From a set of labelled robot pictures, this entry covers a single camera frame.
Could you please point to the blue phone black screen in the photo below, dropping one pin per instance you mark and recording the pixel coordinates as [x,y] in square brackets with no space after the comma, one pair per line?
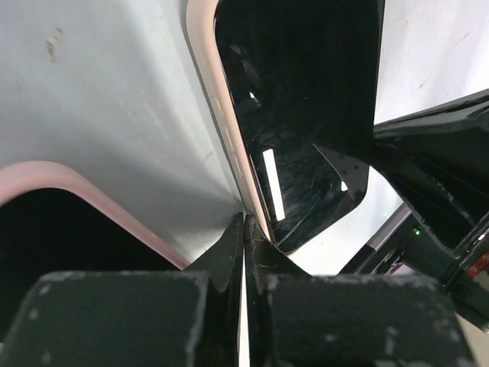
[53,230]

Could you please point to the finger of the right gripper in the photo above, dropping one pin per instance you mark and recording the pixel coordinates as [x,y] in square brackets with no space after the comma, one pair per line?
[448,195]

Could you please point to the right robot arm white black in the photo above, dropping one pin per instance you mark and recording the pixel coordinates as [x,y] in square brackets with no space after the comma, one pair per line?
[465,279]

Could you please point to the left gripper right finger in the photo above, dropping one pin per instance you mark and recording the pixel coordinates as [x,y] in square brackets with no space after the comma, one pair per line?
[296,319]

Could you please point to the pink phone case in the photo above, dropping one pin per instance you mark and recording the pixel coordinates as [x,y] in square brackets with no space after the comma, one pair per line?
[20,178]

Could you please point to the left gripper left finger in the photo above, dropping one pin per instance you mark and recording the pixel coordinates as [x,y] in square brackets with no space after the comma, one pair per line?
[135,318]

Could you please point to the aluminium front frame rail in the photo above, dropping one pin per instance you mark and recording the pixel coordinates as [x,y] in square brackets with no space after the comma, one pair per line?
[370,256]

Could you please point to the beige magsafe phone case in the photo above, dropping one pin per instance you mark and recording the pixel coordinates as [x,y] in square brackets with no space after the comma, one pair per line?
[217,114]

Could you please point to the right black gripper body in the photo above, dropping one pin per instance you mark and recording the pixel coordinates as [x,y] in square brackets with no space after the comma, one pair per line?
[460,126]

